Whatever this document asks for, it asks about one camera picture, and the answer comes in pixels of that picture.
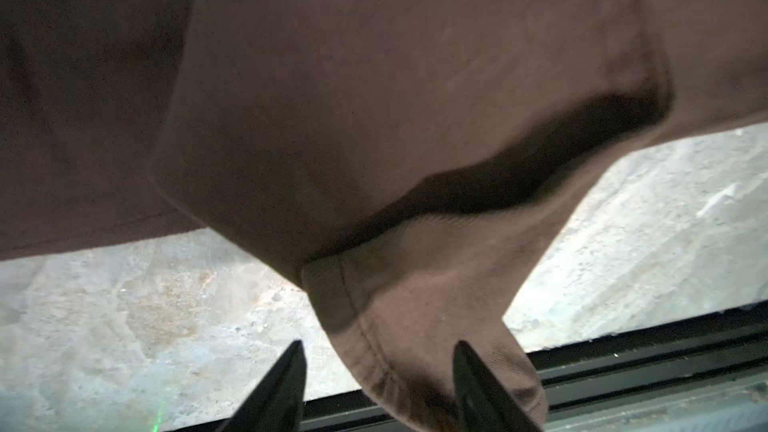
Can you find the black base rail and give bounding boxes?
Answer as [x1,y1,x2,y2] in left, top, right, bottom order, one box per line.
[167,299,768,432]

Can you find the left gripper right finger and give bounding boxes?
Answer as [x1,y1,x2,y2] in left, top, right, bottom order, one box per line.
[453,341,541,432]

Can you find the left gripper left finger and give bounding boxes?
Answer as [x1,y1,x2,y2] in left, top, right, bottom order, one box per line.
[216,340,307,432]

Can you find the brown trousers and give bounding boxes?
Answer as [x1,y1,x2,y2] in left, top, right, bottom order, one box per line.
[1,0,767,431]

